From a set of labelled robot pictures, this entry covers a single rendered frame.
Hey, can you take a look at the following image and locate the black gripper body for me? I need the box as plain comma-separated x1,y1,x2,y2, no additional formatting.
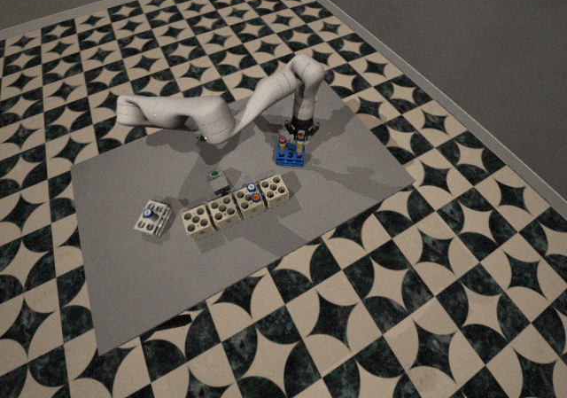
291,113,314,130

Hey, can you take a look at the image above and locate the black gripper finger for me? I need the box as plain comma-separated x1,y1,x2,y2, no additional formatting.
284,120,300,142
304,122,320,142

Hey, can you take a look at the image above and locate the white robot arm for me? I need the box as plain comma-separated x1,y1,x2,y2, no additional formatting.
117,53,324,144

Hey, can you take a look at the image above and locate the blue sample tube rack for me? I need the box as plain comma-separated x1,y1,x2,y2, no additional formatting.
276,143,305,168

